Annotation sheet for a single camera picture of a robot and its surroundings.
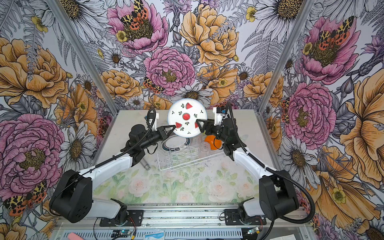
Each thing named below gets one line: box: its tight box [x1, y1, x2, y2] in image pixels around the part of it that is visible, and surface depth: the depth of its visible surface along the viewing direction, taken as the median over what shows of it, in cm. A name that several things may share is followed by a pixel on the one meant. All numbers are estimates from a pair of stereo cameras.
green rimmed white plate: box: [161, 135, 191, 152], surface depth 96 cm
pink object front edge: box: [68, 232, 84, 240], surface depth 71 cm
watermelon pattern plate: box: [167, 98, 208, 138], surface depth 79 cm
